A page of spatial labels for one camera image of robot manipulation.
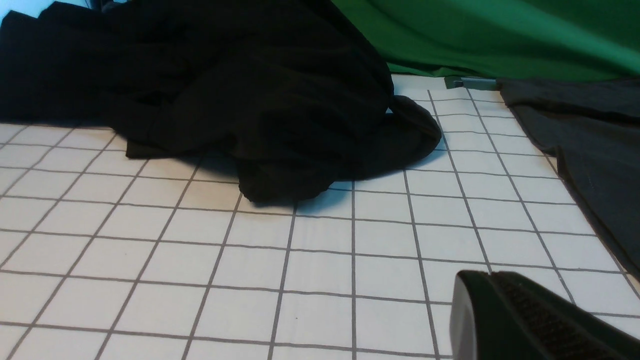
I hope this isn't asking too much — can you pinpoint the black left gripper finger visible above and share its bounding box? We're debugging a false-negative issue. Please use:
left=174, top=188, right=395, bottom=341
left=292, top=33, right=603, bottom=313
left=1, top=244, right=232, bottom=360
left=449, top=269, right=640, bottom=360

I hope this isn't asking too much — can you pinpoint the gray long-sleeve top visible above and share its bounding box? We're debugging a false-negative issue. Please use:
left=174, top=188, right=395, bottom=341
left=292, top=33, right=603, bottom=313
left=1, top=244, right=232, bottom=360
left=496, top=77, right=640, bottom=278

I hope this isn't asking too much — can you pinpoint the green backdrop cloth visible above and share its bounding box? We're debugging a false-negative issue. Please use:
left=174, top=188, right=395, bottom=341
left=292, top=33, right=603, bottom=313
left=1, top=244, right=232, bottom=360
left=334, top=0, right=640, bottom=81

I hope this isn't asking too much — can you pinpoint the black crumpled garment pile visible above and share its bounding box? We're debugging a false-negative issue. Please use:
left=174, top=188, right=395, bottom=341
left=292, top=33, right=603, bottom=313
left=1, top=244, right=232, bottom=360
left=1, top=0, right=442, bottom=203

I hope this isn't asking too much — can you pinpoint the white grid-pattern table mat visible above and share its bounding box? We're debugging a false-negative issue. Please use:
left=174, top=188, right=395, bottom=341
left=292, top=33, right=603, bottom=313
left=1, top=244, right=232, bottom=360
left=0, top=75, right=639, bottom=360

